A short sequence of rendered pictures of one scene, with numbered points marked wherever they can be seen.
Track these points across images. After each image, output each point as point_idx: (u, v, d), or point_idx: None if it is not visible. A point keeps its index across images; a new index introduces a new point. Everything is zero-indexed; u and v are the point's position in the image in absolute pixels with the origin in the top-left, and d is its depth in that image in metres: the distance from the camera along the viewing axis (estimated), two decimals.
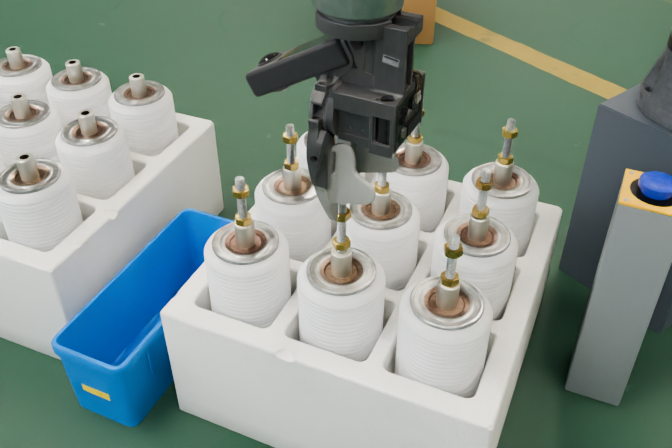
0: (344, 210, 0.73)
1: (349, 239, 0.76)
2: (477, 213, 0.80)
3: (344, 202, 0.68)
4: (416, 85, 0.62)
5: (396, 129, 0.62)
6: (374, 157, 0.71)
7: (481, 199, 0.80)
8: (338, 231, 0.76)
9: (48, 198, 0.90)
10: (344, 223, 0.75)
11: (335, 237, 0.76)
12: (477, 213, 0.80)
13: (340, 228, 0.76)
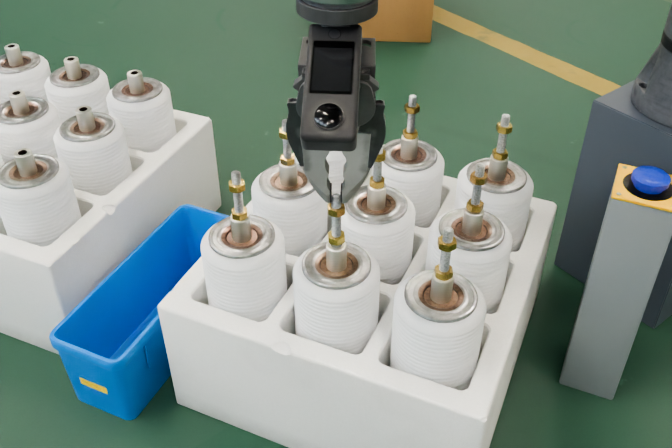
0: (331, 203, 0.74)
1: (330, 237, 0.76)
2: (471, 208, 0.81)
3: None
4: None
5: None
6: None
7: (475, 193, 0.81)
8: (341, 229, 0.76)
9: (46, 193, 0.91)
10: (337, 223, 0.75)
11: (342, 232, 0.77)
12: (472, 207, 0.81)
13: (340, 227, 0.76)
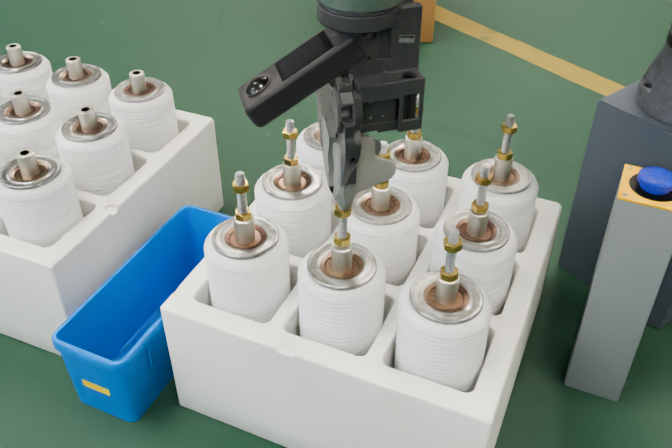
0: (339, 206, 0.73)
1: (342, 240, 0.76)
2: (476, 208, 0.81)
3: (367, 188, 0.70)
4: None
5: (415, 100, 0.66)
6: None
7: (480, 194, 0.80)
8: (346, 228, 0.76)
9: (48, 194, 0.91)
10: (347, 223, 0.75)
11: None
12: (477, 208, 0.81)
13: (346, 226, 0.76)
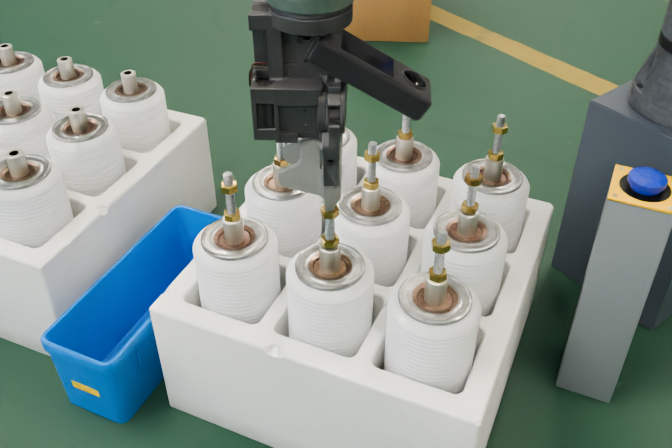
0: None
1: (334, 241, 0.75)
2: (466, 209, 0.80)
3: None
4: (251, 70, 0.64)
5: None
6: (304, 174, 0.69)
7: (470, 194, 0.80)
8: (331, 229, 0.76)
9: (37, 194, 0.90)
10: (334, 223, 0.75)
11: None
12: (466, 208, 0.80)
13: (332, 226, 0.76)
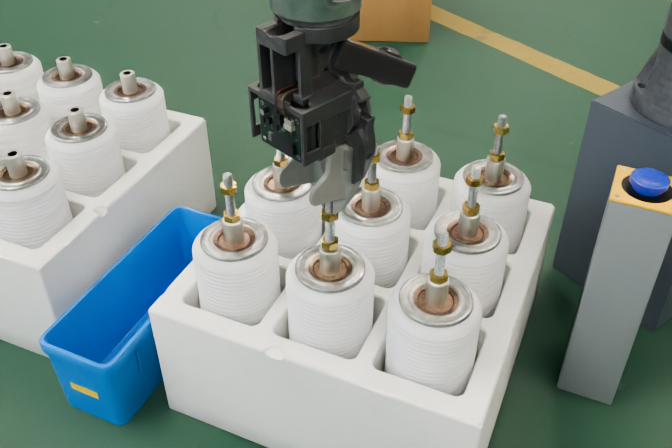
0: None
1: None
2: (467, 210, 0.80)
3: (301, 179, 0.72)
4: (274, 101, 0.60)
5: (260, 118, 0.64)
6: (327, 184, 0.68)
7: (471, 195, 0.79)
8: (326, 236, 0.75)
9: (36, 195, 0.90)
10: (325, 224, 0.75)
11: (328, 243, 0.75)
12: (468, 209, 0.80)
13: (325, 232, 0.75)
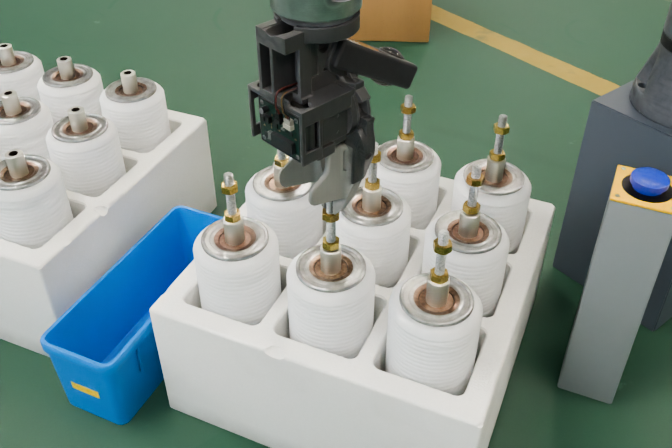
0: (326, 208, 0.73)
1: (324, 242, 0.75)
2: (467, 210, 0.80)
3: (301, 179, 0.72)
4: (274, 100, 0.60)
5: (260, 117, 0.64)
6: (326, 184, 0.68)
7: (471, 195, 0.79)
8: (335, 235, 0.75)
9: (37, 195, 0.90)
10: (331, 229, 0.74)
11: (337, 238, 0.76)
12: (468, 209, 0.80)
13: (334, 233, 0.75)
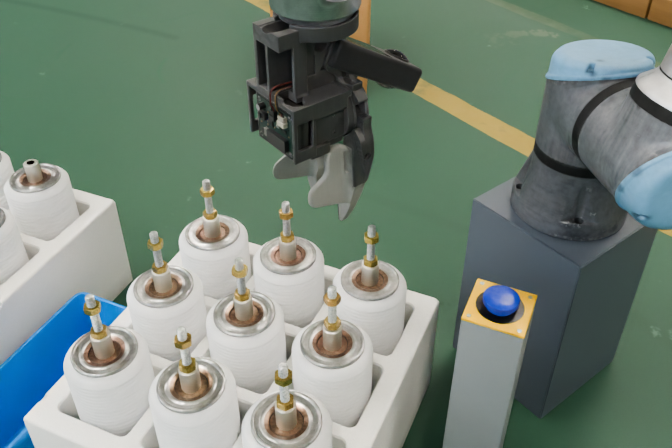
0: (177, 335, 0.76)
1: (180, 366, 0.78)
2: (327, 326, 0.82)
3: (296, 172, 0.72)
4: (268, 97, 0.61)
5: (258, 113, 0.64)
6: (328, 186, 0.67)
7: (330, 312, 0.82)
8: (190, 358, 0.78)
9: None
10: (185, 353, 0.77)
11: (193, 360, 0.78)
12: (327, 325, 0.82)
13: (189, 356, 0.77)
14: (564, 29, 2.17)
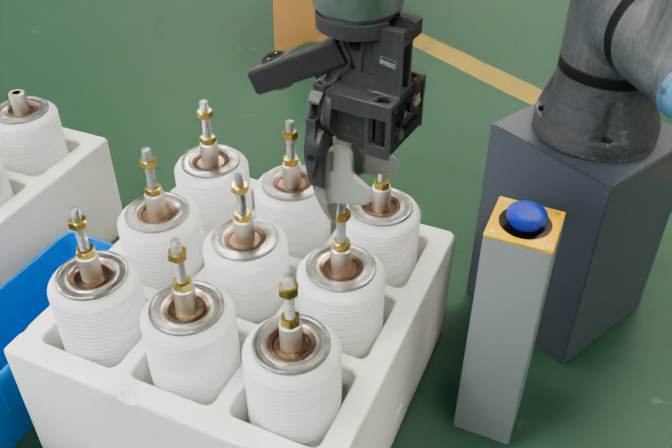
0: (171, 248, 0.69)
1: (174, 284, 0.71)
2: (350, 241, 0.76)
3: (341, 202, 0.68)
4: (414, 87, 0.62)
5: (392, 131, 0.62)
6: (375, 158, 0.71)
7: (345, 228, 0.75)
8: (185, 275, 0.71)
9: None
10: (179, 269, 0.70)
11: (188, 278, 0.71)
12: (350, 240, 0.76)
13: (184, 273, 0.70)
14: None
